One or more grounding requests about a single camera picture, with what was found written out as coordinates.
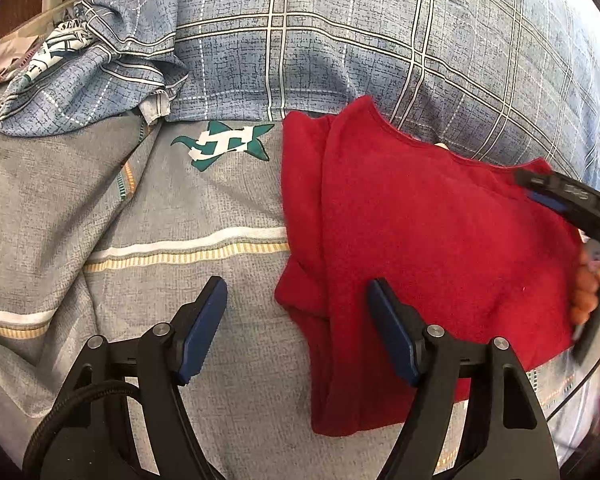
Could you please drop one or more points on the person's right hand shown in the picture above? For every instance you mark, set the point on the person's right hand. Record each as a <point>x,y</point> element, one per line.
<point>584,294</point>

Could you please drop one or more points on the crumpled light grey cloth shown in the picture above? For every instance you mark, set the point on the crumpled light grey cloth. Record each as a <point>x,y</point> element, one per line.
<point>16,53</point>

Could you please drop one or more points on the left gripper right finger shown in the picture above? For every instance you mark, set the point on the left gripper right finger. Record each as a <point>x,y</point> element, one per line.
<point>505,433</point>

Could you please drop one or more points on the grey striped bed sheet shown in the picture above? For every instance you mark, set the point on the grey striped bed sheet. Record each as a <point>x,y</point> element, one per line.
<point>108,230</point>

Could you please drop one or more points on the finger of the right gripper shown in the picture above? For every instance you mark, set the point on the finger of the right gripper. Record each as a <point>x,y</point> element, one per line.
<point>567,192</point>
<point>550,202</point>

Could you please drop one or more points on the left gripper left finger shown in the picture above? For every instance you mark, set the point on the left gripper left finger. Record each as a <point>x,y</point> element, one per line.
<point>119,413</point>

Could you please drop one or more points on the red long-sleeve garment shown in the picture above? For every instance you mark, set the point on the red long-sleeve garment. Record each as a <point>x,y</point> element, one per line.
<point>457,239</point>

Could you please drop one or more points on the blue plaid duvet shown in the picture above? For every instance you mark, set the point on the blue plaid duvet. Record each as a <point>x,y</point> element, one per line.
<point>501,81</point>

